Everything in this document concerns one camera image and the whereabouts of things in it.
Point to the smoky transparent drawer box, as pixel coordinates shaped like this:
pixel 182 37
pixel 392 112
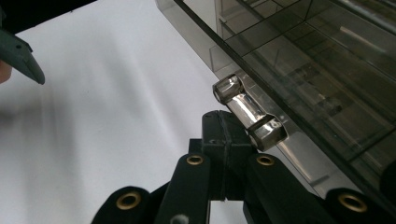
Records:
pixel 327 62

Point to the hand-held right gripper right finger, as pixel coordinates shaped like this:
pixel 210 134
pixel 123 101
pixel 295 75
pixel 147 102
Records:
pixel 267 186

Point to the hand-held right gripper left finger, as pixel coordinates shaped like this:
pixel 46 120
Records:
pixel 191 186

